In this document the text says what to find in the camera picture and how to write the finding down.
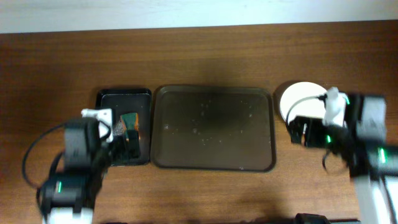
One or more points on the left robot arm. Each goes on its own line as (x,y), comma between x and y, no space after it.
(76,174)

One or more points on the orange green sponge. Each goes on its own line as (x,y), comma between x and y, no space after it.
(130,124)

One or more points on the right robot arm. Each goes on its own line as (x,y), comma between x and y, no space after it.
(354,128)

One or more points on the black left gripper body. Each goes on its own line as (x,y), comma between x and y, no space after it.
(123,143)

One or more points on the large brown tray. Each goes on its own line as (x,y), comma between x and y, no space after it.
(213,128)

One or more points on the small black tray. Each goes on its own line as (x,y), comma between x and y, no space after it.
(129,101)

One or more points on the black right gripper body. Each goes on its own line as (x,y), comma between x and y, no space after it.
(306,132)

